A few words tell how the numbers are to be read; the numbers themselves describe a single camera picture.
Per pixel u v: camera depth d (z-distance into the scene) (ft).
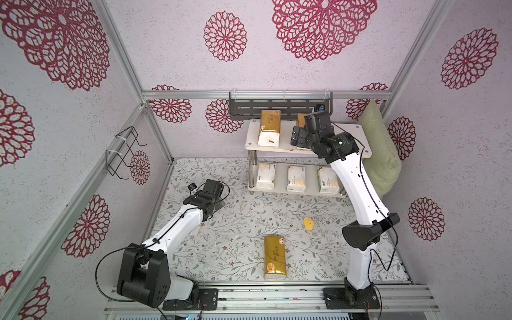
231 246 2.87
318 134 1.75
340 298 2.39
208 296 2.45
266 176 3.21
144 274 1.35
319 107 2.04
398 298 2.49
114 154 2.38
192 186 2.50
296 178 3.16
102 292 1.38
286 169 3.41
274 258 2.51
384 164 2.29
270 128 2.41
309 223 3.02
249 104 3.11
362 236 1.62
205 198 2.09
